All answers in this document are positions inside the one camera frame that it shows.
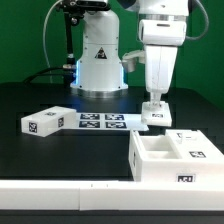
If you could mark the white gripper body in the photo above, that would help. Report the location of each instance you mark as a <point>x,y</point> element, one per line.
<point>161,40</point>

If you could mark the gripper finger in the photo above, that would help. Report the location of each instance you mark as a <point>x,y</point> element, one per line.
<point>155,98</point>

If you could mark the white front obstacle rail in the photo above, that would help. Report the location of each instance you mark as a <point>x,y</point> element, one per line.
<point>109,195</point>

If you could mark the white door panel with knob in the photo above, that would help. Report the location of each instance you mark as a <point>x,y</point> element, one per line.
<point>189,145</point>

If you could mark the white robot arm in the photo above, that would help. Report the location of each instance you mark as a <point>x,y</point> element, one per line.
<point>99,68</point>

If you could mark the white block with tags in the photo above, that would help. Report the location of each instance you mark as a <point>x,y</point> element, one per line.
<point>49,121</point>

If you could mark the white base tag sheet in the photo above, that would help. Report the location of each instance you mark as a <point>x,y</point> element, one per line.
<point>107,121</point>

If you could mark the white cabinet body box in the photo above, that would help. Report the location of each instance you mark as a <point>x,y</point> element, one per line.
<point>152,159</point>

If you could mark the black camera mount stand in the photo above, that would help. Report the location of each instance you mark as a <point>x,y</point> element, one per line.
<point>74,11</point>

